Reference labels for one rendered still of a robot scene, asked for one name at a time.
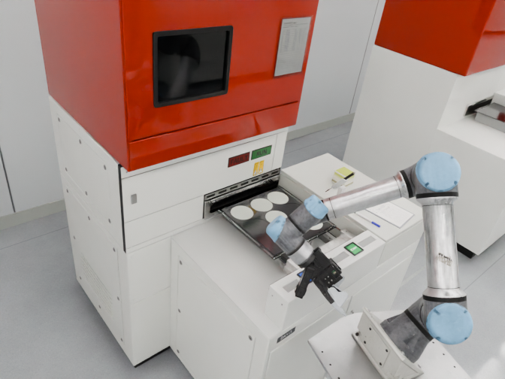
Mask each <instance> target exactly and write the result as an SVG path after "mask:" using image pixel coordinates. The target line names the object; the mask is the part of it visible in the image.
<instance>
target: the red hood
mask: <svg viewBox="0 0 505 379"><path fill-rule="evenodd" d="M318 3H319V0H35V10H36V15H37V20H38V29H39V34H40V39H41V49H42V53H43V59H44V68H45V73H46V78H47V87H48V93H49V94H50V95H51V96H52V97H53V98H54V99H55V100H56V101H57V102H58V103H59V104H60V105H61V106H62V107H63V108H64V109H65V110H66V111H67V112H68V113H69V114H70V115H71V116H72V117H73V118H74V119H75V120H76V121H77V122H78V123H79V124H80V125H81V126H82V127H83V128H84V129H85V130H86V131H87V132H88V133H89V134H90V135H91V136H92V137H93V138H94V139H95V140H96V141H97V142H98V143H99V144H100V145H101V146H102V147H103V148H104V149H105V150H106V151H107V152H108V153H109V154H110V155H111V156H112V157H113V158H114V159H115V160H116V161H117V162H118V163H119V164H120V165H121V166H122V167H123V168H124V169H125V170H126V171H128V172H130V171H135V170H138V169H141V168H146V167H149V166H151V165H156V164H159V163H162V162H167V161H170V160H172V159H177V158H180V157H183V156H188V155H191V154H193V153H198V152H201V151H204V150H209V149H212V148H214V147H219V146H222V145H225V144H230V143H233V142H236V141H240V140H243V139H246V138H251V137H254V136H257V135H261V134H264V133H267V132H272V131H275V130H278V129H283V128H286V127H289V126H293V125H295V124H296V121H297V117H298V109H299V105H300V100H301V94H302V89H303V85H304V77H305V73H306V68H307V61H308V56H309V52H310V45H311V41H312V36H313V29H314V24H315V20H316V12H317V8H318Z"/></svg>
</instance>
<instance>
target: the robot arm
mask: <svg viewBox="0 0 505 379"><path fill-rule="evenodd" d="M460 178H461V167H460V165H459V163H458V161H457V160H456V159H455V158H454V157H453V156H451V155H449V154H448V153H444V152H433V153H428V154H426V155H424V156H423V157H422V158H421V159H420V160H419V161H418V162H417V163H415V164H413V165H411V166H410V167H408V168H405V169H404V170H401V171H398V172H397V174H396V175H395V176H393V177H389V178H386V179H383V180H379V181H377V182H374V183H370V184H368V185H365V186H361V187H359V188H356V189H352V190H350V191H347V192H344V193H341V194H338V195H335V196H332V197H329V198H326V199H323V200H320V199H319V198H318V197H317V196H315V195H312V196H310V197H309V198H308V199H305V200H304V202H303V203H302V204H301V205H300V206H299V207H298V208H297V209H296V210H294V211H293V212H292V213H291V214H290V215H289V216H288V217H287V218H285V217H283V216H282V215H280V216H278V217H277V218H275V219H274V220H273V221H272V222H271V223H270V224H269V225H268V227H267V228H266V232H267V234H268V235H269V236H270V237H271V239H272V240H273V241H274V242H275V243H276V244H277V245H278V246H279V247H280V248H281V249H282V250H283V251H284V252H285V253H286V255H287V256H288V257H289V258H290V259H291V260H292V261H293V262H294V263H295V264H296V265H298V266H299V267H300V268H304V270H303V273H302V275H301V278H300V280H299V282H298V284H297V286H296V288H295V297H298V298H300V299H302V298H303V297H304V295H305V293H306V291H307V286H308V284H309V282H310V279H311V280H313V282H314V284H315V285H316V286H317V287H318V289H319V290H320V292H321V293H322V294H323V296H324V297H325V298H326V299H327V300H328V302H329V303H330V304H331V305H332V306H333V307H334V308H335V309H336V310H337V311H338V312H339V313H340V314H342V315H343V316H345V317H346V316H347V314H346V312H345V311H344V310H343V309H342V305H343V303H344V302H345V301H346V300H347V298H348V293H347V292H345V291H342V290H341V289H340V288H339V286H340V285H341V284H342V282H343V281H344V279H345V277H344V276H341V275H340V274H342V271H341V268H340V266H339V265H338V264H337V263H336V262H335V261H334V260H333V259H332V258H330V259H329V258H328V257H327V256H326V255H325V254H324V253H323V252H322V249H321V248H320V247H317V248H316V249H315V250H314V249H313V248H312V246H311V245H310V244H309V243H308V242H307V241H306V240H305V239H304V238H303V237H302V235H304V234H305V233H306V232H307V231H309V230H310V229H311V228H312V227H313V226H317V225H319V224H320V223H324V222H327V221H329V220H333V219H336V218H338V217H343V216H346V215H348V214H352V213H355V212H358V211H362V210H364V209H367V208H372V207H374V206H377V205H381V204H383V203H386V202H390V201H393V200H395V199H400V198H406V199H410V198H413V197H416V201H417V202H419V203H420V204H421V205H422V217H423V228H424V239H425V260H426V271H427V282H428V287H427V289H426V290H425V291H424V292H423V293H422V297H421V298H419V299H418V300H417V301H416V302H414V303H413V304H412V305H411V306H409V307H408V309H406V310H405V311H404V312H402V313H401V314H398V315H395V316H393V317H390V318H388V319H385V320H384V321H382V322H381V323H380V325H381V327H382V328H383V330H384V331H385V333H386V334H387V335H388V336H389V337H390V339H391V340H392V341H393V342H394V344H395V345H396V346H397V347H398V349H399V350H400V351H401V352H402V351H403V352H404V353H405V357H406V358H408V360H409V361H411V362H412V363H414V362H416V361H417V360H418V359H419V358H420V356H421V355H422V353H423V351H424V350H425V348H426V347H427V345H428V343H429V342H431V341H432V340H433V339H434V338H435V339H436V340H438V341H439V342H441V343H444V344H460V343H461V342H463V341H465V340H467V339H468V338H469V336H470V334H471V332H472V331H473V320H472V317H471V315H470V313H469V311H468V310H467V294H466V293H465V292H464V291H463V290H462V289H461V288H460V283H459V273H458V254H457V244H456V233H455V214H454V203H455V201H456V200H457V199H458V198H459V197H458V182H459V181H460ZM328 288H329V290H328Z"/></svg>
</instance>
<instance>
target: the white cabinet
mask: <svg viewBox="0 0 505 379"><path fill-rule="evenodd" d="M419 241H420V239H418V240H417V241H415V242H413V243H412V244H411V245H409V246H408V247H406V248H404V249H403V250H402V251H400V252H399V253H397V254H395V255H394V256H393V257H391V258H390V259H388V260H386V261H385V262H384V263H382V264H381V265H379V266H377V267H376V269H374V270H373V271H372V272H370V273H369V274H367V275H365V276H364V277H363V278H361V279H360V280H358V281H356V282H355V283H354V284H352V285H351V286H349V287H347V288H346V289H345V290H343V291H345V292H347V293H348V298H347V300H346V301H345V302H344V303H343V305H342V309H343V310H344V311H345V312H346V314H347V316H348V315H350V314H354V313H361V312H363V310H362V308H363V307H366V308H367V309H368V308H369V309H370V311H371V312H374V311H389V310H390V308H391V306H392V303H393V301H394V299H395V296H396V294H397V292H398V290H399V287H400V285H401V282H402V280H403V279H404V275H405V274H406V271H407V269H408V266H409V264H410V261H411V259H412V258H413V254H414V253H415V250H416V248H417V246H418V243H419ZM342 317H345V316H343V315H342V314H340V313H339V312H338V311H337V310H336V309H335V308H334V307H333V306H332V305H331V304H330V303H329V302H328V301H327V302H325V303H324V304H322V305H320V306H319V307H318V308H316V309H315V310H313V311H311V312H310V313H309V314H307V315H306V316H304V317H302V318H301V319H300V320H298V321H297V322H295V323H293V324H292V325H291V326H289V327H288V328H286V329H284V330H283V331H282V332H280V333H279V334H277V335H275V336H274V337H273V338H271V339H270V340H269V339H268V338H267V337H266V336H265V335H264V334H263V333H262V332H261V331H260V330H259V329H258V328H257V327H256V326H255V325H254V324H253V323H252V321H251V320H250V319H249V318H248V317H247V316H246V315H245V314H244V313H243V312H242V311H241V310H240V309H239V308H238V307H237V306H236V305H235V304H234V302H233V301H232V300H231V299H230V298H229V297H228V296H227V295H226V294H225V293H224V292H223V291H222V290H221V289H220V288H219V287H218V286H217V285H216V284H215V283H214V282H213V281H212V280H211V279H210V278H209V277H208V276H207V275H206V274H205V273H204V272H203V271H202V270H201V269H200V267H199V266H198V265H197V264H196V263H195V262H194V261H193V260H192V259H191V258H190V257H189V256H188V255H187V254H186V253H185V252H184V251H183V249H182V248H181V247H180V246H179V245H178V244H177V243H176V242H175V241H174V240H173V239H171V319H170V347H171V349H172V350H173V351H174V352H175V353H176V355H177V356H178V358H179V359H180V361H181V362H182V363H183V364H184V365H185V367H186V368H187V370H188V371H189V373H190V374H191V375H192V376H193V377H194V379H327V378H326V371H325V370H324V368H323V367H322V365H321V363H320V361H319V360H318V359H317V357H316V355H315V353H314V352H313V350H312V349H311V347H310V345H309V344H308V342H307V341H308V340H309V339H311V338H312V337H313V336H315V335H317V334H318V333H320V332H321V331H322V330H324V329H326V328H327V327H329V326H330V325H331V324H333V323H335V322H336V321H338V320H339V319H340V318H342Z"/></svg>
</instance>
